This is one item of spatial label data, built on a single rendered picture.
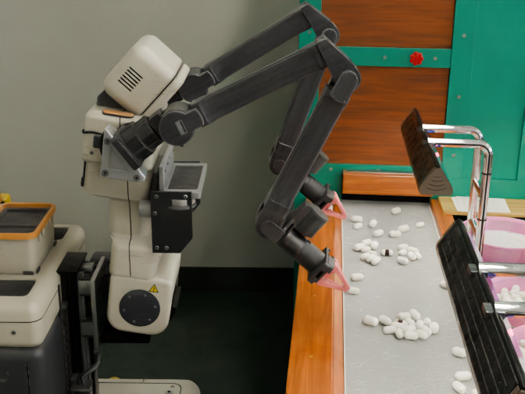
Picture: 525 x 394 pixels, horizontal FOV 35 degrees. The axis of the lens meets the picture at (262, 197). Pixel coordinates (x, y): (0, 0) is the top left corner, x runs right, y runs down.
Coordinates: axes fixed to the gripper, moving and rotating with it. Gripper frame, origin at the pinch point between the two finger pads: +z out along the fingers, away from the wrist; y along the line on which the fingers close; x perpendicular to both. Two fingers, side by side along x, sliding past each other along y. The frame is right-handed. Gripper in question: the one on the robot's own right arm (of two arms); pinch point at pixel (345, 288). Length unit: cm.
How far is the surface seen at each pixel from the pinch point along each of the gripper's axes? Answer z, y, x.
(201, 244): -11, 169, 85
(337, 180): -2, 90, 3
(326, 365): 2.3, -22.8, 8.6
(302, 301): -3.0, 7.3, 12.5
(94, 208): -58, 165, 104
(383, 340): 13.6, -5.8, 1.9
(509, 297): 39.1, 20.9, -20.2
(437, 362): 22.6, -14.4, -5.5
